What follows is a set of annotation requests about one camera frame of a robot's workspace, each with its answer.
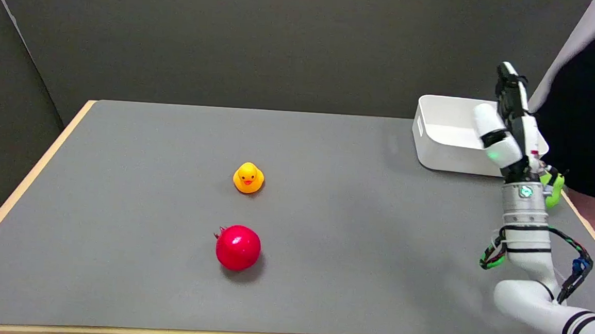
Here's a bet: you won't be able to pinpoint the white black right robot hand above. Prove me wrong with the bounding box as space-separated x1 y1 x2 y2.
469 60 555 187

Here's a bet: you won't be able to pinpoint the yellow rubber duck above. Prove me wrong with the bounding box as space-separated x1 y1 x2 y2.
232 162 266 195

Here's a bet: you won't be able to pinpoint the white plastic bin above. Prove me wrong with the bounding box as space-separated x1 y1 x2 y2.
409 94 553 180

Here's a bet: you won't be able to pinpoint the green toy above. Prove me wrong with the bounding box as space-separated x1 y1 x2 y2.
538 170 566 210

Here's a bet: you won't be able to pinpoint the person in black clothes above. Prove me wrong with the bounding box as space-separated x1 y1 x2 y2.
520 0 595 229

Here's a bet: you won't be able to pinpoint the red pomegranate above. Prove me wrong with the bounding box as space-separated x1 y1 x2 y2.
212 223 263 273

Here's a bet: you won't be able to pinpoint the black looping robot cable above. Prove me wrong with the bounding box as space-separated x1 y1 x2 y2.
475 223 595 334

